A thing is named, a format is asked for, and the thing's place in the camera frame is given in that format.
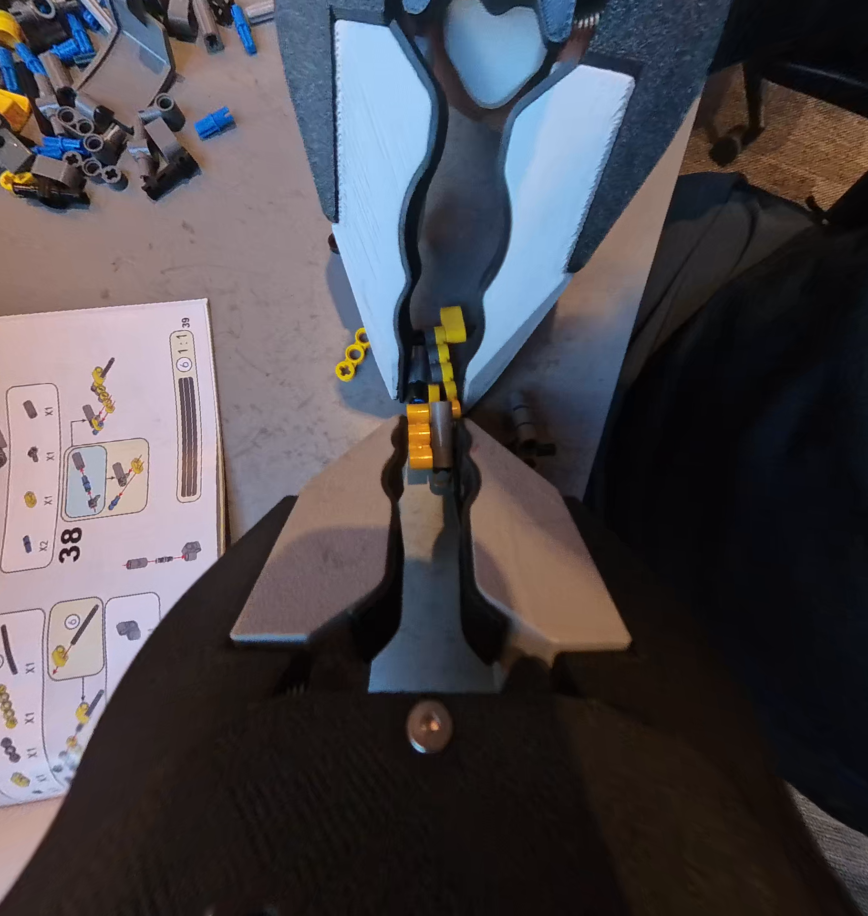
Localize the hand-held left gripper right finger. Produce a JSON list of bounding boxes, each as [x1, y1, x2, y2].
[[460, 423, 634, 668]]

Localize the grey desk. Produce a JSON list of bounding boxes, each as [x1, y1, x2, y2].
[[0, 0, 707, 702]]

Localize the grey and yellow brick assembly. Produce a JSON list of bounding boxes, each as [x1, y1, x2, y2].
[[399, 394, 557, 496]]

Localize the small blue brick piece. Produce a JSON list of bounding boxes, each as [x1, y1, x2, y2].
[[193, 106, 239, 141]]

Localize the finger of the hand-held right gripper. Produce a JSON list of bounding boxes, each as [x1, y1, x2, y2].
[[331, 18, 449, 402], [455, 65, 640, 402]]

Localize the black office chair base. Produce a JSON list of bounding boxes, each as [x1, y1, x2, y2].
[[706, 55, 868, 176]]

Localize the small yellow brick piece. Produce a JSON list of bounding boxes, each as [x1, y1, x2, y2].
[[333, 325, 372, 382]]

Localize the yellow perforated brick beam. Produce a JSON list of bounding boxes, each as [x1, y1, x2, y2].
[[426, 338, 458, 410]]

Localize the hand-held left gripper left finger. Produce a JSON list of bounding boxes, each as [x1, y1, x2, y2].
[[231, 423, 409, 662]]

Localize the pile of small building bricks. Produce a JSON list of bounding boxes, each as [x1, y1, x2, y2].
[[0, 0, 263, 204]]

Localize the instruction booklet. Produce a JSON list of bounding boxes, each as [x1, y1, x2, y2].
[[0, 301, 229, 811]]

